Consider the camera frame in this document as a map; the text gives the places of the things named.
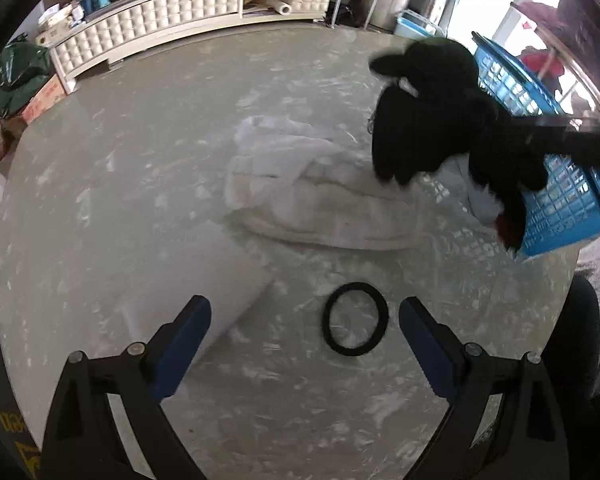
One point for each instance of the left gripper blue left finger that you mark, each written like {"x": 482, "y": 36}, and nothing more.
{"x": 172, "y": 349}

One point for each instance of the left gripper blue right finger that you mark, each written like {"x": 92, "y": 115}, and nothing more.
{"x": 437, "y": 350}

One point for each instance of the blue plastic basket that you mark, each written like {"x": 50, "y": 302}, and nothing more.
{"x": 567, "y": 211}

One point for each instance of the white sponge block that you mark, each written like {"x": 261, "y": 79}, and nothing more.
{"x": 210, "y": 265}

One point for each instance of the white grey cloth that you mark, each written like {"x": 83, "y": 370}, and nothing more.
{"x": 452, "y": 186}

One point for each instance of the black plush toy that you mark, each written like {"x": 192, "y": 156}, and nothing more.
{"x": 433, "y": 109}

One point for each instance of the white quilted cloth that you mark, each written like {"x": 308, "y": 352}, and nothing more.
{"x": 293, "y": 182}

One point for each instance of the pink clothes pile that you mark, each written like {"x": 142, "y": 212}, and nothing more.
{"x": 540, "y": 13}

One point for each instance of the blue white storage bin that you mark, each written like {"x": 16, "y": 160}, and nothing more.
{"x": 411, "y": 25}

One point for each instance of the pink cardboard box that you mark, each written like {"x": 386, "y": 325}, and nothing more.
{"x": 50, "y": 94}

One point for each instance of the green plastic bag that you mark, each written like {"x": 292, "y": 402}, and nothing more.
{"x": 24, "y": 69}

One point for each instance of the white tufted TV cabinet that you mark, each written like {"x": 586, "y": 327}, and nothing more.
{"x": 129, "y": 27}

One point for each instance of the paper roll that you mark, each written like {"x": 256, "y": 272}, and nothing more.
{"x": 279, "y": 6}

